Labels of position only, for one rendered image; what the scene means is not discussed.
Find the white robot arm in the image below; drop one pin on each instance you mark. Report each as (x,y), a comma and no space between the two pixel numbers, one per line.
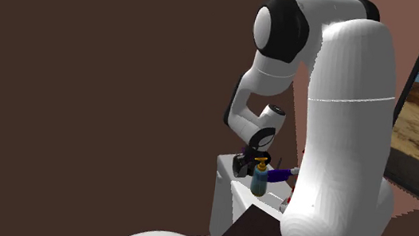
(343,147)

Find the blue soap bottle yellow pump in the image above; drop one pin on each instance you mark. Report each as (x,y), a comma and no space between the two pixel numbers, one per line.
(259,181)

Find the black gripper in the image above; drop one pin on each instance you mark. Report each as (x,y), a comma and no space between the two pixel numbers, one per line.
(243,161)

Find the dark thin stick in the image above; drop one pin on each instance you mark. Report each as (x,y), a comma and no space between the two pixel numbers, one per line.
(279,163)

